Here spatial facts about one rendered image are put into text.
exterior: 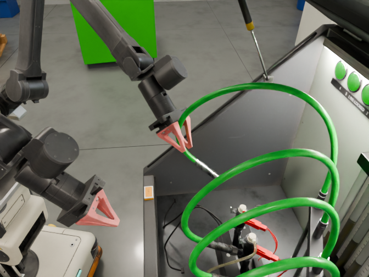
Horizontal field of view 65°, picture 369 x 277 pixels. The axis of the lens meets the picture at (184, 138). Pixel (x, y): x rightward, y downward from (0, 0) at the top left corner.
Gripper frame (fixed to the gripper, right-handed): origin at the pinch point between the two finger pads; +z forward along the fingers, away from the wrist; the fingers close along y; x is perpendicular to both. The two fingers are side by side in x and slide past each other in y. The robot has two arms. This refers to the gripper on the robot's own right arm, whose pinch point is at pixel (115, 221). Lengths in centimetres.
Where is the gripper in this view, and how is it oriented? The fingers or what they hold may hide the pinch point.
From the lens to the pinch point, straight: 61.6
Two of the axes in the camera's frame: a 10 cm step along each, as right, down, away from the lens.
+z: 7.1, 6.0, 3.6
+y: 6.9, -5.0, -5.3
